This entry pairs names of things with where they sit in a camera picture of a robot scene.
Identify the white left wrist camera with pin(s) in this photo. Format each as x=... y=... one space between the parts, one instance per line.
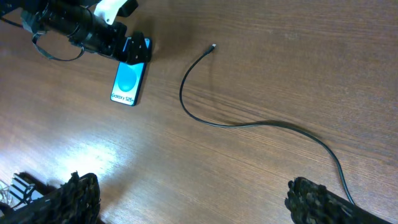
x=108 y=10

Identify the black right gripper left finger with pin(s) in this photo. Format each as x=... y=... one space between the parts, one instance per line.
x=75 y=201

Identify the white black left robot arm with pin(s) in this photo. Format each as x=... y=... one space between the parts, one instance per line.
x=30 y=18

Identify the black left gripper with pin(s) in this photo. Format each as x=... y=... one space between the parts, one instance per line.
x=76 y=21

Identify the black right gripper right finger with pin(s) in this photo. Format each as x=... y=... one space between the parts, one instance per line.
x=310 y=203

